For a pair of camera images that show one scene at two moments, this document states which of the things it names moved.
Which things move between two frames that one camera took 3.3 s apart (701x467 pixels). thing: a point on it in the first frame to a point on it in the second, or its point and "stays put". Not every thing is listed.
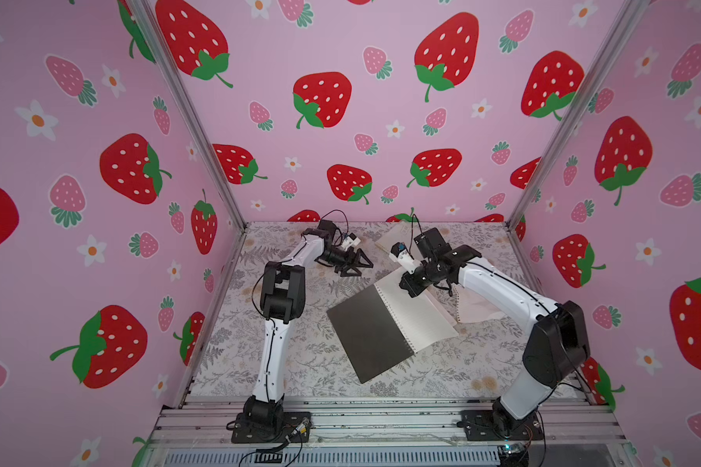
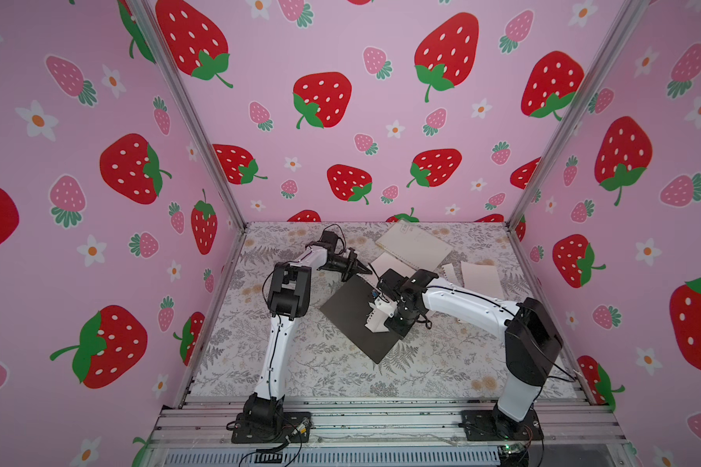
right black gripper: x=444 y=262 to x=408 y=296
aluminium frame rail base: x=386 y=432 stays put
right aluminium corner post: x=629 y=13 stays put
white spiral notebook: x=401 y=232 stays put
